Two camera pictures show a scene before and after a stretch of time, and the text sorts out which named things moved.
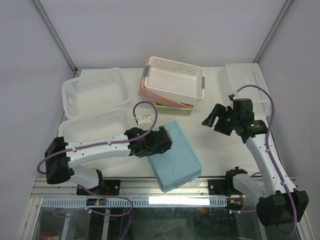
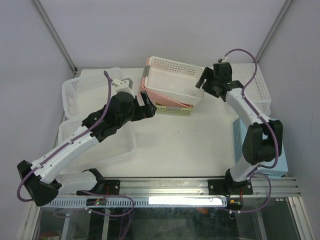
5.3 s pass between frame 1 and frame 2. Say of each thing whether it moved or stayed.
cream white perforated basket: stayed
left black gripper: moved
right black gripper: moved
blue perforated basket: moved
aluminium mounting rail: stayed
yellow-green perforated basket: stayed
